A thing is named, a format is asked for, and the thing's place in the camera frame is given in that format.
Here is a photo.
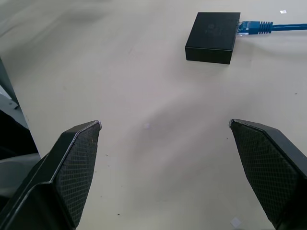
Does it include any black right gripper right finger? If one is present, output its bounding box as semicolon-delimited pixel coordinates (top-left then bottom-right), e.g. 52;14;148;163
228;118;307;230

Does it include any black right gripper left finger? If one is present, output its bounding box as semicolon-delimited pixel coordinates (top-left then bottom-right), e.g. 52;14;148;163
0;120;102;230

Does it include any grey metal table frame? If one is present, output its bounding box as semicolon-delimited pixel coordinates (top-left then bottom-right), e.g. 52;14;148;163
0;56;20;110

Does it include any blue Ethernet cable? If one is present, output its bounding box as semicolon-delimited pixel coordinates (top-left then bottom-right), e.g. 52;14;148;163
236;21;307;37

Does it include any black network switch box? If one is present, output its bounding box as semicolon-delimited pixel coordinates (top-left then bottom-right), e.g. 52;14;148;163
185;12;241;65

